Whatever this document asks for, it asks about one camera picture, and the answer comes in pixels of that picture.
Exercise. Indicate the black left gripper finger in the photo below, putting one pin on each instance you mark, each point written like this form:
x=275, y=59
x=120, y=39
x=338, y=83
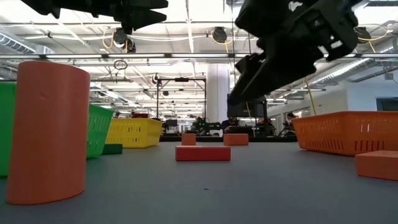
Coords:
x=147, y=18
x=149, y=3

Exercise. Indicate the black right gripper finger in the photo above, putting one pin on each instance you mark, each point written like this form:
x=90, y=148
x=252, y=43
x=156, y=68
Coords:
x=264, y=15
x=280, y=68

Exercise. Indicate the orange rectangular block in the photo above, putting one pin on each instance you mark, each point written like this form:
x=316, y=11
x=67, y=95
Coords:
x=235, y=139

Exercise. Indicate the long red block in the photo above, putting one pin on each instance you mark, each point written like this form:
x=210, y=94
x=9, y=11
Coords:
x=202, y=153

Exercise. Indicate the small orange block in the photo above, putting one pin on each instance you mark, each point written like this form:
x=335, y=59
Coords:
x=188, y=139

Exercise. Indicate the dark green block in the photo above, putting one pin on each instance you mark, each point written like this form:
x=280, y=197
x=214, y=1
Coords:
x=112, y=149

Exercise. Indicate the large orange block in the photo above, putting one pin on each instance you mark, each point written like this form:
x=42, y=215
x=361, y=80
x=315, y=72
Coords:
x=377, y=165

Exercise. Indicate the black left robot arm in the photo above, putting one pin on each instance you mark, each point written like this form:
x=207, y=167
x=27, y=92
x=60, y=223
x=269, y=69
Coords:
x=46, y=6

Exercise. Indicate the background black robot arm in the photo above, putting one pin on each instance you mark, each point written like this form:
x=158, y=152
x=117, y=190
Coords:
x=203, y=126

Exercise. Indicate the person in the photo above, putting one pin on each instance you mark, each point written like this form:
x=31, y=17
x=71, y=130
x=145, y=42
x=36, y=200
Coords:
x=290, y=117
x=231, y=123

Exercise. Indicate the black monitor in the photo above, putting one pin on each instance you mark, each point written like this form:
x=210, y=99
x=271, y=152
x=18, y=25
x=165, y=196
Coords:
x=248, y=110

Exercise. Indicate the white structural column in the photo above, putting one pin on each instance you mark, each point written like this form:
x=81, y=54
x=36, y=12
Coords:
x=217, y=93

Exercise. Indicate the orange plastic basket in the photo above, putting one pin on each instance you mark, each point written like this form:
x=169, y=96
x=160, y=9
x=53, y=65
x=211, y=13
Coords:
x=342, y=133

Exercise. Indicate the dark framed window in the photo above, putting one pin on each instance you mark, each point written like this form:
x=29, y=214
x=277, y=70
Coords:
x=387, y=104

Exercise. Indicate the red background box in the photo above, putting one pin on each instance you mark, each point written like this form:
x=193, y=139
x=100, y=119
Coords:
x=140, y=115

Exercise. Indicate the yellow plastic basket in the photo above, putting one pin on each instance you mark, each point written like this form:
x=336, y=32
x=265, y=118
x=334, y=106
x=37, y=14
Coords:
x=130, y=132

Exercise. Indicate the green plastic basket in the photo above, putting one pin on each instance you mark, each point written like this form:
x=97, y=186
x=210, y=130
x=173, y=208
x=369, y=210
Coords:
x=99, y=130

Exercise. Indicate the orange cylinder block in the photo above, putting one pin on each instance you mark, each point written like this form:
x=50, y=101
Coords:
x=46, y=133

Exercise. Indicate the silver ceiling duct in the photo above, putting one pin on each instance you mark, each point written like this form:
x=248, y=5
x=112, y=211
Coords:
x=348, y=70
x=15, y=43

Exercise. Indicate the black metal frame rig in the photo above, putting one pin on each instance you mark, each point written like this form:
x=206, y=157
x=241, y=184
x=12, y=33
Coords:
x=158, y=102

